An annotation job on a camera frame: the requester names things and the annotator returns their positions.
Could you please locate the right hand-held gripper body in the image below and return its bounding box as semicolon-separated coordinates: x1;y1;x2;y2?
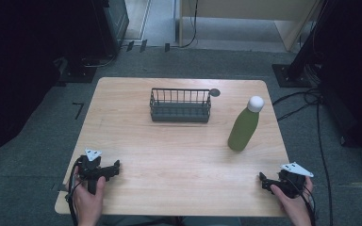
267;161;315;200

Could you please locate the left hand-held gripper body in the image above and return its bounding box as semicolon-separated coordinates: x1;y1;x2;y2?
76;148;117;196

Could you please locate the person's right hand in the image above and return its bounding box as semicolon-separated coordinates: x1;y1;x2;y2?
270;176;314;226

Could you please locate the person's left hand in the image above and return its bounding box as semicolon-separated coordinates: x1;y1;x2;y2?
71;166;107;226

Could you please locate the green bottle with white cap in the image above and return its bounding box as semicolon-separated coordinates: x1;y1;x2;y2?
227;95;266;153

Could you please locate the dark stand base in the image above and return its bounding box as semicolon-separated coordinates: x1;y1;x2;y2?
55;56;98;87

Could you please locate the black stand with square base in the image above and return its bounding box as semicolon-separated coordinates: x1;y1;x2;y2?
271;0;338;89

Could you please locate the dark curtain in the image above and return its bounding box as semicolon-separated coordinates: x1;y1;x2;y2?
314;0;362;161
0;0;107;170

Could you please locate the black cabinet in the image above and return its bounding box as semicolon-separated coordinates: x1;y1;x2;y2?
89;0;130;59

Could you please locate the beige wooden furniture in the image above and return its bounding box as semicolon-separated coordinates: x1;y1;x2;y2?
178;0;323;52

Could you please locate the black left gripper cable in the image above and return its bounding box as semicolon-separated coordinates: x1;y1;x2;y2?
64;155;85;226

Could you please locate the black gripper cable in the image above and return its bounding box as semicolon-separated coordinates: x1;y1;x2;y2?
64;155;85;226
295;181;318;226

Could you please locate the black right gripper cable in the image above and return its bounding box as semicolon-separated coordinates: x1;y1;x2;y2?
295;181;318;226

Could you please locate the black floor cable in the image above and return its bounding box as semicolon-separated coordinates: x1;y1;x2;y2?
271;88;335;226

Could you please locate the dark wire basket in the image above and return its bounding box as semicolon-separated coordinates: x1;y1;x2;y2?
149;87;212;123

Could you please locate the black hanging cable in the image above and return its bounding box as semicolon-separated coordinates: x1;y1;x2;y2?
180;0;200;49

